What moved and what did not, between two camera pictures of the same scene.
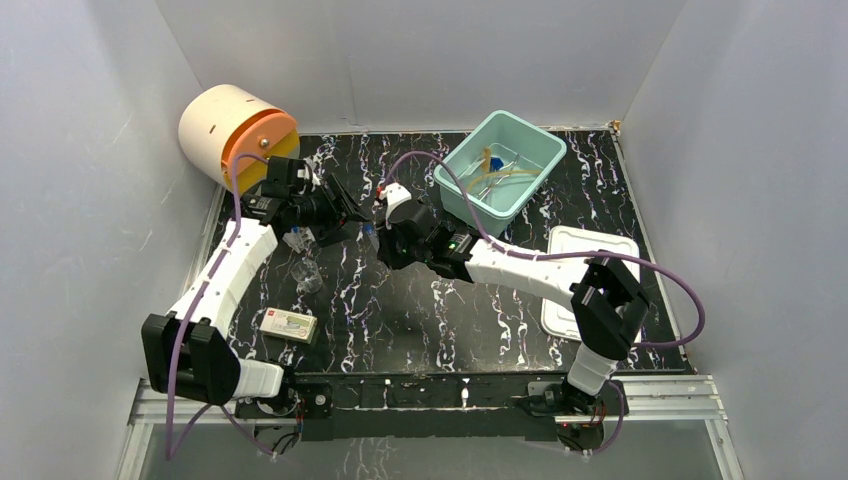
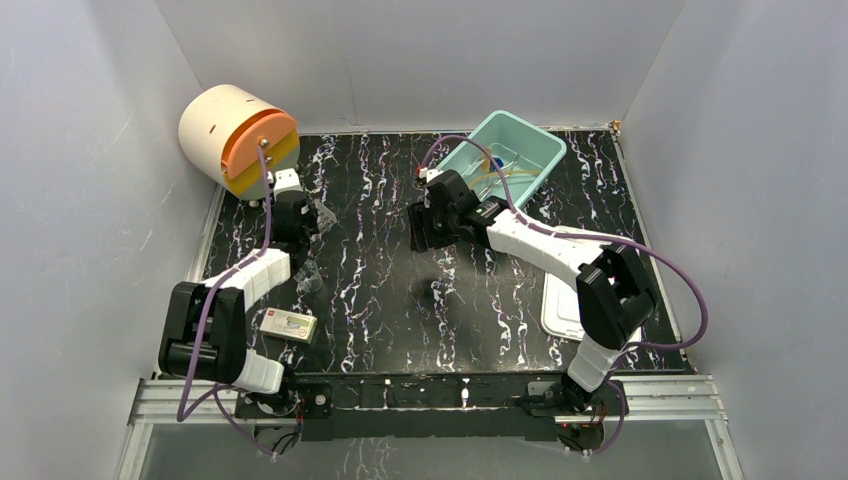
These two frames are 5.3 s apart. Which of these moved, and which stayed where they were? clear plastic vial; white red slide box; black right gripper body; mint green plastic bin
Moved: black right gripper body
Stayed: white red slide box; mint green plastic bin; clear plastic vial
